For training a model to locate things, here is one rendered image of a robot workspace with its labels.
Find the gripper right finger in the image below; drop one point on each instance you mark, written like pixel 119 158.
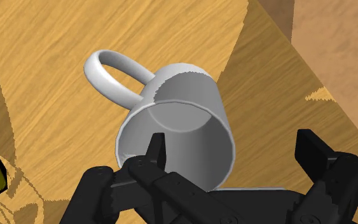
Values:
pixel 340 180

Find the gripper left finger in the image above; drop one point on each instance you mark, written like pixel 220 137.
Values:
pixel 169 189

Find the white mug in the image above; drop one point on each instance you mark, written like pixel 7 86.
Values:
pixel 194 145

